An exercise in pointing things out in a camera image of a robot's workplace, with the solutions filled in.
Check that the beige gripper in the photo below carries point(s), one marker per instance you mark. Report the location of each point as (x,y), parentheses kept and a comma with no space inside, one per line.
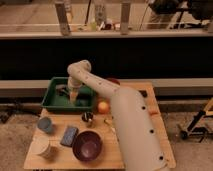
(73,94)

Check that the dark dish brush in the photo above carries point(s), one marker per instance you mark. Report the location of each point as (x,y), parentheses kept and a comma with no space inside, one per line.
(62,90)

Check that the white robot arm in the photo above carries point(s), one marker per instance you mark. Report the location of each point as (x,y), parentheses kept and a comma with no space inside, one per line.
(137,137)

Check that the red bowl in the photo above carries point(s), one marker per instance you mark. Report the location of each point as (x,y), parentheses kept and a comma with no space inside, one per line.
(113,80)

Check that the purple bowl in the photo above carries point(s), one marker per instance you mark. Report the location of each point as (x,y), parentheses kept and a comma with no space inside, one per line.
(87,146)

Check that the green plastic tray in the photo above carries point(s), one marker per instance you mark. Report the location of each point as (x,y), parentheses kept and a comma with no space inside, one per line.
(52,102)

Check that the small metal cup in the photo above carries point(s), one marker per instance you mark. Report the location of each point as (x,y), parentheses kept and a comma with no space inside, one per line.
(87,118)

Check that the orange round fruit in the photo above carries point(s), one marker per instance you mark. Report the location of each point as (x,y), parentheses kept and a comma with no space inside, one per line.
(103,107)

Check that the blue cup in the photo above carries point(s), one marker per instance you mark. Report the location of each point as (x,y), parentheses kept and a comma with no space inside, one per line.
(45,125)

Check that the blue sponge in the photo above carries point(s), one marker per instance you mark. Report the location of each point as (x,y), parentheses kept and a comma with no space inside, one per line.
(69,136)

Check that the black rectangular block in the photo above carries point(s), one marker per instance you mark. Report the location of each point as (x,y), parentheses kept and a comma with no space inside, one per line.
(144,93)

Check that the orange carrot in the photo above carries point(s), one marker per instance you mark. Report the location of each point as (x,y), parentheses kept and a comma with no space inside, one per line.
(153,113)

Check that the black wheeled stand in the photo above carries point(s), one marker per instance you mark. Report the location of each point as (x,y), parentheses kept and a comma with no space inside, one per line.
(203,131)

